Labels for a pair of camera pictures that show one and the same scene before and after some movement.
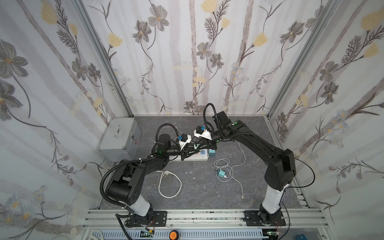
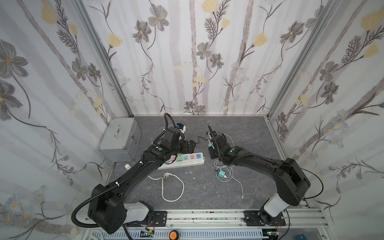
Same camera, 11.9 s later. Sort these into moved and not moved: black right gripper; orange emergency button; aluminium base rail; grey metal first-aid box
Moved: black right gripper
Not moved: orange emergency button; grey metal first-aid box; aluminium base rail
